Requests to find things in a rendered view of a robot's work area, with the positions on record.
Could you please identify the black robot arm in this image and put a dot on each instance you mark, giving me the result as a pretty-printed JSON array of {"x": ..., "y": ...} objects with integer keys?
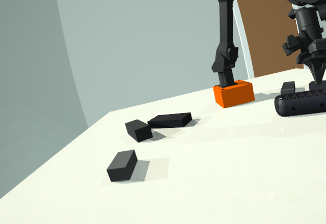
[{"x": 227, "y": 53}]

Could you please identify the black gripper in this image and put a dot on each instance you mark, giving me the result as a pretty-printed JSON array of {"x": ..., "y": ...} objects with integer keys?
[{"x": 314, "y": 56}]

